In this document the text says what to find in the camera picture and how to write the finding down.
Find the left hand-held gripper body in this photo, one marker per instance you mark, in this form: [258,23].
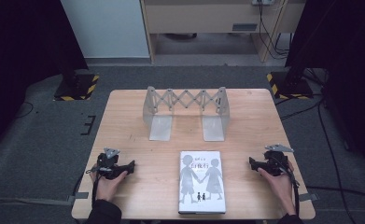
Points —
[108,165]

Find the expandable metal book stand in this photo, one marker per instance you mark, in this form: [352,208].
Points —
[186,109]

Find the grey tape floor strip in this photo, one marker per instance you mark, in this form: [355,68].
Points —
[24,201]

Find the beige wooden office desk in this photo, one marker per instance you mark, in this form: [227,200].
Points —
[202,18]

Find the white book with grey silhouettes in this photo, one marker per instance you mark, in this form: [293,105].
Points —
[202,182]

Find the grey tape piece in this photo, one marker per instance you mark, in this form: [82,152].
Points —
[79,196]
[308,197]

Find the black curtain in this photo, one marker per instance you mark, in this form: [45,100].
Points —
[345,46]
[18,56]

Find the person's left hand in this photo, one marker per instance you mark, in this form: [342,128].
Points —
[108,186]

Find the white panel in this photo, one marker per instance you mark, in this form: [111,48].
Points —
[105,28]

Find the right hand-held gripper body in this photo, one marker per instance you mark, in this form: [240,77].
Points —
[276,161]

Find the black yellow striped stand base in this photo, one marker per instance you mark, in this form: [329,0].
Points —
[290,87]
[77,88]

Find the person's right hand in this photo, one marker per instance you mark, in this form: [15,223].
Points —
[279,188]

